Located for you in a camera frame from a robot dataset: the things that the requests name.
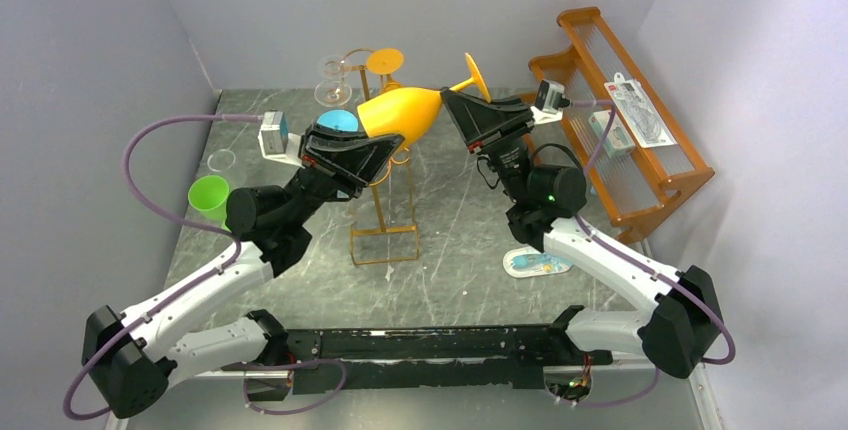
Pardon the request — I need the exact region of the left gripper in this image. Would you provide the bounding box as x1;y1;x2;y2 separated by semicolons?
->
288;126;409;230

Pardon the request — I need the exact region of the blue plastic goblet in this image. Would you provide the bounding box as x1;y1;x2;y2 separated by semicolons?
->
316;109;359;132

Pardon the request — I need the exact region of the clear wine glass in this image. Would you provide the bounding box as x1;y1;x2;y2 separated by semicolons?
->
317;54;350;80
314;80;352;108

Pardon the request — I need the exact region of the orange plastic goblet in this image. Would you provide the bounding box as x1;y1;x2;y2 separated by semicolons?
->
366;48;404;93
356;51;493;150

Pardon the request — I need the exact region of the orange plastic goblet front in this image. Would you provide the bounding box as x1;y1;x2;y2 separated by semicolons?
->
366;48;404;93

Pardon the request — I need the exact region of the green plastic goblet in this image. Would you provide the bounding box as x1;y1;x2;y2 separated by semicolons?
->
187;175;230;229

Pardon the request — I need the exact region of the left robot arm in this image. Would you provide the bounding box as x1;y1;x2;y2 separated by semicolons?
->
81;123;406;419

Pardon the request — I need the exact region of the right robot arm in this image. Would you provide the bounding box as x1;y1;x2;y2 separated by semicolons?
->
439;84;735;379

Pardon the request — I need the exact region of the small teal box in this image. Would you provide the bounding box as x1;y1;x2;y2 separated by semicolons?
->
589;110;635;158

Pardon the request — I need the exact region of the white blister package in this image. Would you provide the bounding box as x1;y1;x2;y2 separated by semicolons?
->
604;73;678;148

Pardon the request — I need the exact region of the orange wooden shelf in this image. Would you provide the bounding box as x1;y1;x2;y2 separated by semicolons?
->
528;7;715;243

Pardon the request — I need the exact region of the toothbrush blister pack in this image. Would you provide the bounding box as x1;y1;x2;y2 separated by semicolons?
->
502;246;573;279

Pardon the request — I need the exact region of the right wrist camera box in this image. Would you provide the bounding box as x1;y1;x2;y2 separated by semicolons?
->
530;79;571;125

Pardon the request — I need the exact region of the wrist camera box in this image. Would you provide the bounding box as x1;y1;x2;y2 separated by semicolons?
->
258;111;289;163
530;79;571;125

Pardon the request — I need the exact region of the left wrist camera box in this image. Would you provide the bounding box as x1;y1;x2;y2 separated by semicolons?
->
258;111;289;163

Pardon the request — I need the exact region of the gold wire wine glass rack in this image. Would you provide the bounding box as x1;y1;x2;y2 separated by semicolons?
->
342;48;419;266

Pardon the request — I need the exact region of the clear glass by wall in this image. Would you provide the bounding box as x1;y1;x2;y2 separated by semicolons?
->
206;149;237;174

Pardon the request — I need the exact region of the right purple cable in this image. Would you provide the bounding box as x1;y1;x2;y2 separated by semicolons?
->
569;98;737;367

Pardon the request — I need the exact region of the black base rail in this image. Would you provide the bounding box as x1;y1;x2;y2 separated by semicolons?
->
231;324;613;395

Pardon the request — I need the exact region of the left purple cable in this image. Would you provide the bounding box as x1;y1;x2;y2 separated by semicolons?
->
62;114;265;422

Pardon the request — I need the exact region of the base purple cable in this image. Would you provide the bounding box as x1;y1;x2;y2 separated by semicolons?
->
241;357;349;416

